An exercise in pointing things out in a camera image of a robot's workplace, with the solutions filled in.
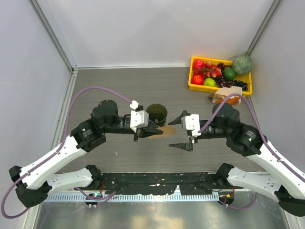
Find green avocado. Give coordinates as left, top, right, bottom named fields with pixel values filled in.
left=223, top=67, right=236, bottom=80

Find dark purple grape bunch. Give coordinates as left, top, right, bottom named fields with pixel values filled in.
left=215, top=62, right=248, bottom=91

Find red apple upper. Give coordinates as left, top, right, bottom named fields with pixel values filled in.
left=192, top=59, right=205, bottom=71

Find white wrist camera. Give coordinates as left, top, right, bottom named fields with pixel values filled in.
left=130, top=100, right=149, bottom=133
left=181, top=114, right=201, bottom=137

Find red pink peaches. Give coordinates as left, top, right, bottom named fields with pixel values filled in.
left=199, top=61, right=222, bottom=78

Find red apple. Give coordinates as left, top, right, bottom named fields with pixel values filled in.
left=191, top=74, right=204, bottom=85
left=192, top=59, right=205, bottom=71

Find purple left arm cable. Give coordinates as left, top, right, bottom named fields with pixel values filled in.
left=0, top=86, right=139, bottom=219

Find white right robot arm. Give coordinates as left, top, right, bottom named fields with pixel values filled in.
left=169, top=103, right=305, bottom=217

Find green textured melon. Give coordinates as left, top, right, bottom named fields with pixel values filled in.
left=232, top=55, right=254, bottom=75

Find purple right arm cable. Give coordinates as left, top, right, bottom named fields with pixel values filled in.
left=197, top=93, right=305, bottom=210

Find orange coffee filter box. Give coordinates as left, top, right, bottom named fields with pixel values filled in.
left=208, top=86, right=243, bottom=106

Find red apple lower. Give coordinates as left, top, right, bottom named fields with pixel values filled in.
left=191, top=74, right=204, bottom=85

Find brown paper coffee filter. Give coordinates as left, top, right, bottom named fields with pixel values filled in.
left=149, top=126, right=177, bottom=139

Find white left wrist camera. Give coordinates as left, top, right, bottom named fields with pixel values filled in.
left=130, top=100, right=149, bottom=133

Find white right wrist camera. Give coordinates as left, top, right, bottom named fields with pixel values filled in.
left=181, top=114, right=201, bottom=137

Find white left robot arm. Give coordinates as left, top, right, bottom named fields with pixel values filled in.
left=9, top=100, right=163, bottom=208

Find green glass coffee dripper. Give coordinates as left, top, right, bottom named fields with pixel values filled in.
left=146, top=104, right=168, bottom=127

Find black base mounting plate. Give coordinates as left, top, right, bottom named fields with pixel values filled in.
left=74, top=172, right=234, bottom=195

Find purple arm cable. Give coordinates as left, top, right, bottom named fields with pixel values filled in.
left=0, top=86, right=139, bottom=219
left=197, top=93, right=305, bottom=210

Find white slotted cable duct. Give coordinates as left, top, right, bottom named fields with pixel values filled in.
left=45, top=191, right=219, bottom=203

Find light green apple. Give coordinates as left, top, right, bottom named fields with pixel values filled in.
left=203, top=78, right=217, bottom=87

